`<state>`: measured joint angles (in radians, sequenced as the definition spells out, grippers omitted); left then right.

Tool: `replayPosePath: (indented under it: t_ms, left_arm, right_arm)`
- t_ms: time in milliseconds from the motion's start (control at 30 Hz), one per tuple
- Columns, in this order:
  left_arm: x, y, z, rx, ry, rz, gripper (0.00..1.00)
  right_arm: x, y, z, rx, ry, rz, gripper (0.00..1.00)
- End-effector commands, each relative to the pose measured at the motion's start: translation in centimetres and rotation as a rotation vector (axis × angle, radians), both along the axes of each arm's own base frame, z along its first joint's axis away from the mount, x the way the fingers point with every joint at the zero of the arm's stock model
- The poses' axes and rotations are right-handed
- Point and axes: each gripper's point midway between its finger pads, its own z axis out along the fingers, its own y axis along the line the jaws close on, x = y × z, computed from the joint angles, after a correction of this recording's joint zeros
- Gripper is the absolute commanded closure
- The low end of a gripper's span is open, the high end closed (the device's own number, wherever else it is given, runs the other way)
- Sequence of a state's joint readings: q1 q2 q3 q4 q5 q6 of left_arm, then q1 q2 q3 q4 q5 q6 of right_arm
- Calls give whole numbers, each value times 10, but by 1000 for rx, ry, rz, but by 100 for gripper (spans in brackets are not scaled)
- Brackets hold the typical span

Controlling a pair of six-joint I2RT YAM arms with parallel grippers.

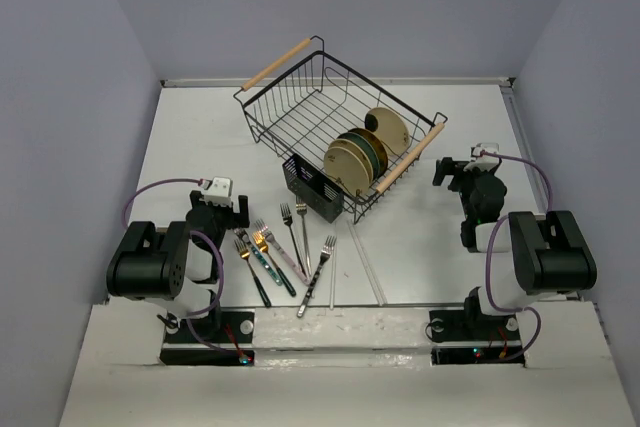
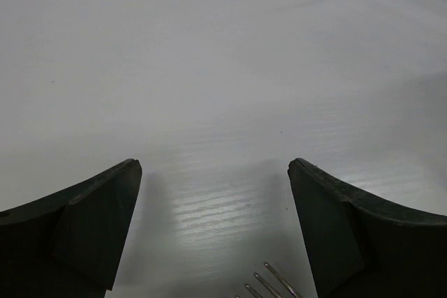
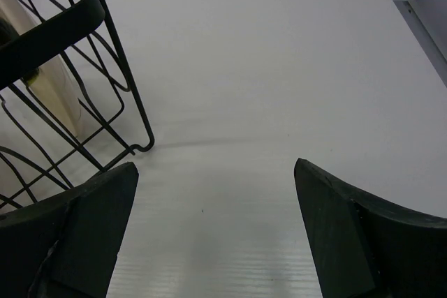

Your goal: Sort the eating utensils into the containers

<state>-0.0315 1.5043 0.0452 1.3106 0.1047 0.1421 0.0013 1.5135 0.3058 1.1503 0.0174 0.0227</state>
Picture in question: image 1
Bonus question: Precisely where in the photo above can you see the black fork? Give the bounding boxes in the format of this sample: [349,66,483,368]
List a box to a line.
[280,203,306,276]

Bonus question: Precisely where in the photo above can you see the plain silver fork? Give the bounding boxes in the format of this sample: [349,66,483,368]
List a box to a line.
[296,196,311,278]

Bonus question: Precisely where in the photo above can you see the silver fork tortoiseshell handle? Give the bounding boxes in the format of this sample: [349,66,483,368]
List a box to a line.
[297,235,337,318]

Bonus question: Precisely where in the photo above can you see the clear chopstick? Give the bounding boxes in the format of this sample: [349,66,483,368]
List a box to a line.
[347,223,387,307]
[329,248,337,310]

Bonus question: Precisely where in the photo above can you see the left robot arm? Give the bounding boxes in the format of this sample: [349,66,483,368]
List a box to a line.
[106,190,249,351]

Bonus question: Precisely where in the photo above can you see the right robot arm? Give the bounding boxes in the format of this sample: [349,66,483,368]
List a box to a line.
[425,149,597,343]

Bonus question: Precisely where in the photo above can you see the gold rimmed dark plate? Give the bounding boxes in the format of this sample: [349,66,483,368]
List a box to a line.
[348,128,389,179]

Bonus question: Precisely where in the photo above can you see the black perforated cutlery holder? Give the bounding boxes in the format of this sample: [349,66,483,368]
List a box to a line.
[283,153,344,223]

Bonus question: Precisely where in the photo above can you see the beige plate at back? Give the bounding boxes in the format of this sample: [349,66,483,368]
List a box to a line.
[365,107,410,156]

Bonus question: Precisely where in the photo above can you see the beige plate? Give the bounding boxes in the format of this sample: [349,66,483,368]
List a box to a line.
[324,147,369,196]
[365,107,410,156]
[327,139,373,190]

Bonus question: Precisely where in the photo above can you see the dark green plate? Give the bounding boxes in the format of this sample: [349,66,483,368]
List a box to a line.
[338,132,382,181]

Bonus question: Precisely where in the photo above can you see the beige plate in middle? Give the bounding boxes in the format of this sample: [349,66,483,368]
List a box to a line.
[327,139,373,190]

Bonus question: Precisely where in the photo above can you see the beige plate in front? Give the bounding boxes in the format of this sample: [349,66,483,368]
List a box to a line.
[324,147,369,196]

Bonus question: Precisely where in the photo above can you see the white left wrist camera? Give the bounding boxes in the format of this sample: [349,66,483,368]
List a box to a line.
[201,177,233,207]

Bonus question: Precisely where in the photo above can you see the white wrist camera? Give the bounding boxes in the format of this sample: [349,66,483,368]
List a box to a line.
[201,177,233,207]
[471,142,501,165]

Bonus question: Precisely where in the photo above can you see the silver fork teal handle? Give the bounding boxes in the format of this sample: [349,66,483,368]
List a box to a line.
[234,228,282,286]

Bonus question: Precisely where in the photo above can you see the gold fork dark green handle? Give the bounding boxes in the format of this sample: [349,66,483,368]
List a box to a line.
[234,239,272,308]

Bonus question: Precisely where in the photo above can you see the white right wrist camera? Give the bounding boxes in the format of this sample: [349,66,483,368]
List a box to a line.
[471,142,501,165]

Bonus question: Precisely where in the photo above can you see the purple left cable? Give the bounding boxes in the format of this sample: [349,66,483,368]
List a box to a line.
[123,177,246,363]

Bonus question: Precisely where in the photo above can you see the silver fork pink handle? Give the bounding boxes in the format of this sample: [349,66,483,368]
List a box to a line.
[254,218,309,285]

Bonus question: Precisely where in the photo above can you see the black wire dish rack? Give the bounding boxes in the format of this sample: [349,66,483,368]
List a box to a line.
[234,35,448,222]

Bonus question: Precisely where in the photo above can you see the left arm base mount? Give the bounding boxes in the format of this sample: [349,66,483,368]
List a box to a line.
[158,310,255,367]

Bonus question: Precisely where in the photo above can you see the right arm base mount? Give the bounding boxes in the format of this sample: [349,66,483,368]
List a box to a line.
[425,309,524,366]

